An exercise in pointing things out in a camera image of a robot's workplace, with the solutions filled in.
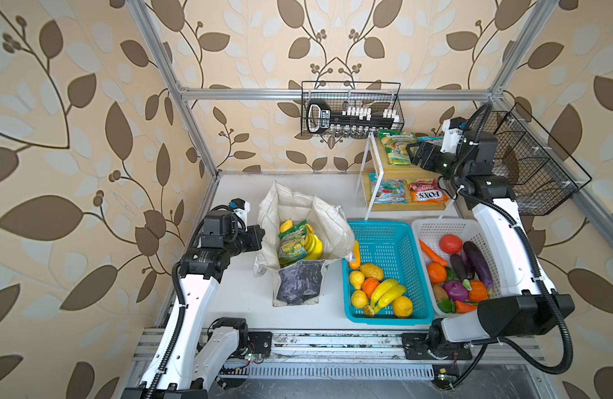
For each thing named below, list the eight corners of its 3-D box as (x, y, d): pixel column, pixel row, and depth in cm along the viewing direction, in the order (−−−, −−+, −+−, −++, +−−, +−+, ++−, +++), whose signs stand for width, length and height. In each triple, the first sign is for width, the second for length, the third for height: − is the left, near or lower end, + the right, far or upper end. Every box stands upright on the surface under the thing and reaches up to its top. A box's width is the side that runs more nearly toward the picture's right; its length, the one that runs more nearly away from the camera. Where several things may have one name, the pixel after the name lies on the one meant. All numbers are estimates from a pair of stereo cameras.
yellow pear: (350, 289, 85) (351, 287, 83) (349, 273, 88) (350, 270, 87) (364, 289, 84) (365, 287, 83) (362, 273, 88) (363, 270, 87)
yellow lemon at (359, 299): (352, 308, 81) (353, 306, 79) (350, 292, 84) (351, 289, 82) (367, 308, 81) (369, 306, 79) (365, 292, 84) (367, 289, 82)
